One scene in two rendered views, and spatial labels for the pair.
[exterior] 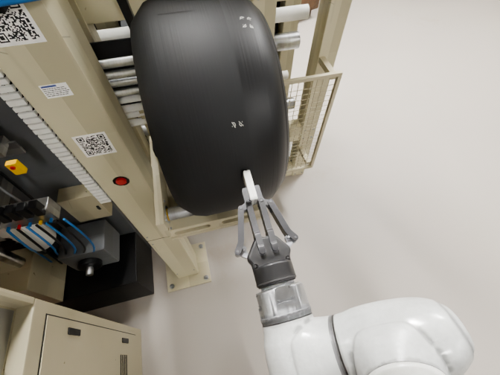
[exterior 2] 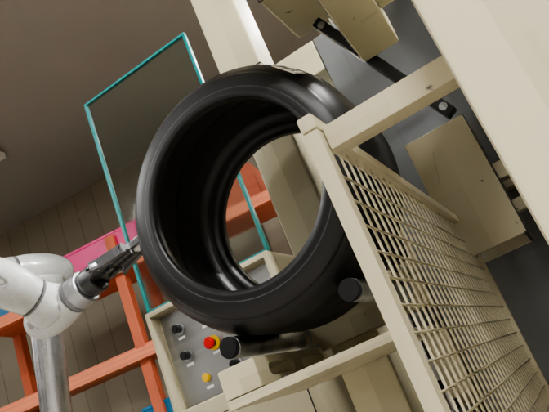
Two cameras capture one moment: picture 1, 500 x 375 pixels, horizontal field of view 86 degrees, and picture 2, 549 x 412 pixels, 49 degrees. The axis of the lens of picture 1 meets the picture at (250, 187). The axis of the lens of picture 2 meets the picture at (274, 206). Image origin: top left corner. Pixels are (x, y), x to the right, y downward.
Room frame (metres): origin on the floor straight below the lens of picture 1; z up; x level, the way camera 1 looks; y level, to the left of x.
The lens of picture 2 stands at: (1.38, -0.92, 0.72)
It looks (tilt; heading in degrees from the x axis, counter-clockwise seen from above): 19 degrees up; 126
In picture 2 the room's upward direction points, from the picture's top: 22 degrees counter-clockwise
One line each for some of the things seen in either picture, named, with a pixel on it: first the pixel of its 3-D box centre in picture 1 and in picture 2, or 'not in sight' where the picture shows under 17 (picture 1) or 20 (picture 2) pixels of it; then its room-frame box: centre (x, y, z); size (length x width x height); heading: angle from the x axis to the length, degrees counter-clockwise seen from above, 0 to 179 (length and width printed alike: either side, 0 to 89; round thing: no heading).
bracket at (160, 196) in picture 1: (160, 182); (350, 317); (0.56, 0.33, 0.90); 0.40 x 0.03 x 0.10; 15
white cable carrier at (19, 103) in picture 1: (67, 149); not in sight; (0.47, 0.48, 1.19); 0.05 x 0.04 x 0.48; 15
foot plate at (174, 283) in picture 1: (187, 265); not in sight; (0.52, 0.40, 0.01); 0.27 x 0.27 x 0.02; 15
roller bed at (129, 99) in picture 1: (131, 86); (470, 193); (0.91, 0.47, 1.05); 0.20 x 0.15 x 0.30; 105
